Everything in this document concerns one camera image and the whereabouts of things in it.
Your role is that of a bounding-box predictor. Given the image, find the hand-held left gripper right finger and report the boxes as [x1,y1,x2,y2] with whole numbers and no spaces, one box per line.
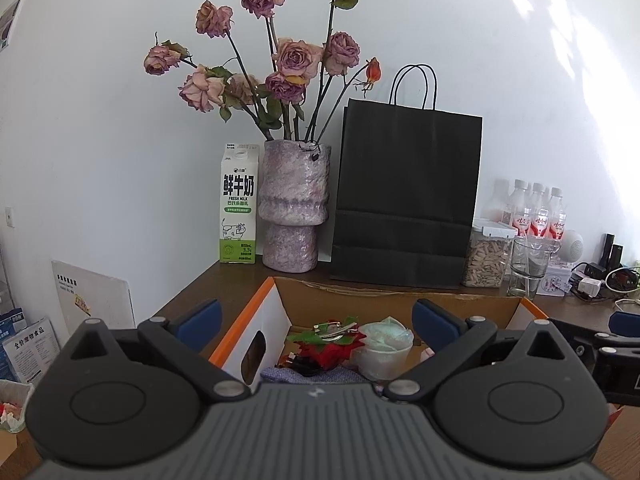
[384,298,569,404]

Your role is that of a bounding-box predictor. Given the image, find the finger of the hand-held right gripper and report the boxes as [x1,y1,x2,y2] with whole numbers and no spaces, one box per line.
[595,311,640,343]
[547,317,610,367]

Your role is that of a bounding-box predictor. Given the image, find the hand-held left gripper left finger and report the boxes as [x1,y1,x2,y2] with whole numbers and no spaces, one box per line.
[70,298,252,404]

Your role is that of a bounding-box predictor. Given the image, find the translucent plastic cup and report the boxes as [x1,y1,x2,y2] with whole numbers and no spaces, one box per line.
[350,316,416,382]

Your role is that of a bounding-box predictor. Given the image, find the orange cardboard box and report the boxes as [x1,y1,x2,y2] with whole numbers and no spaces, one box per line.
[209,276,626,441]

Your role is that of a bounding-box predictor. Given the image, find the purple cloth pouch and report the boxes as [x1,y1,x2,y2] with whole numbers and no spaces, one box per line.
[260,366,362,385]

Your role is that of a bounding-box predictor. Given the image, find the black usb cable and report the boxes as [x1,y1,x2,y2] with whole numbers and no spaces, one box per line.
[280,352,321,376]

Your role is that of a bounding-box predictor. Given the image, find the red artificial flower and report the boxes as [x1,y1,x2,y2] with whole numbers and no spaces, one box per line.
[286,316,369,374]

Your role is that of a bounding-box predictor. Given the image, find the white charger plug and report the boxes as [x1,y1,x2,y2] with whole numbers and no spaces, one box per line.
[577,276,604,299]

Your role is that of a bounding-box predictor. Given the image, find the white tin box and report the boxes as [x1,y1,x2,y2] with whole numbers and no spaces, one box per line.
[542,262,576,296]

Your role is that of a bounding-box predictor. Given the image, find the black upright device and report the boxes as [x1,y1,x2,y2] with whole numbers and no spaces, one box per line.
[601,232,625,269]

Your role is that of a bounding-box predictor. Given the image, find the clear jar of seeds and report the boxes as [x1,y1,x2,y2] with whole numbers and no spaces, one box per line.
[461,219,519,289]

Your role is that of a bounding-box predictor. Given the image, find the clear glass cup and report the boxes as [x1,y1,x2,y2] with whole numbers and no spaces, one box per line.
[506,237,554,300]

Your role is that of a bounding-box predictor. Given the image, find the white round speaker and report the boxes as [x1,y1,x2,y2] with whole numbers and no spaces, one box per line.
[555,230,586,265]

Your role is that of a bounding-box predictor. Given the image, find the silver metal clip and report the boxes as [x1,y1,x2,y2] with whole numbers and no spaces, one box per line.
[312,316,361,344]

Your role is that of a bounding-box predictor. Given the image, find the white board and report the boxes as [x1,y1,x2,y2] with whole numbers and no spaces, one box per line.
[51,260,136,347]

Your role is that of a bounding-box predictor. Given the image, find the white and green milk carton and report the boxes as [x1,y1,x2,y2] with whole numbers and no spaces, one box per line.
[219,142,260,265]

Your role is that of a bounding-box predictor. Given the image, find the red label water bottle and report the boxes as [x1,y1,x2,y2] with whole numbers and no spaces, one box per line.
[507,180,531,236]
[487,178,514,226]
[527,182,549,239]
[545,187,569,244]

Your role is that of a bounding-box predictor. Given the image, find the black paper bag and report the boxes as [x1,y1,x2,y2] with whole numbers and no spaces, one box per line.
[329,64,484,290]

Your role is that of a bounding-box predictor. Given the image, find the purple textured vase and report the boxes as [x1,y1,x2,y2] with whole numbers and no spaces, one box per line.
[257,139,332,272]

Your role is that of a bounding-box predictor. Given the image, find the white basket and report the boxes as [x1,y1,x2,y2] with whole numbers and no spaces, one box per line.
[0,379,34,434]

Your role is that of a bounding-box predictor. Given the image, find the dried pink rose bouquet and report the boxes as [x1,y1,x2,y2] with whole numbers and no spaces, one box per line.
[144,0,384,142]

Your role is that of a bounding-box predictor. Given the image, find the white charging cable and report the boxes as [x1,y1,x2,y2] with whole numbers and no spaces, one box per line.
[606,267,640,312]

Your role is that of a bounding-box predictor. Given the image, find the wall poster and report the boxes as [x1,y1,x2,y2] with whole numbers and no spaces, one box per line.
[0,0,29,54]

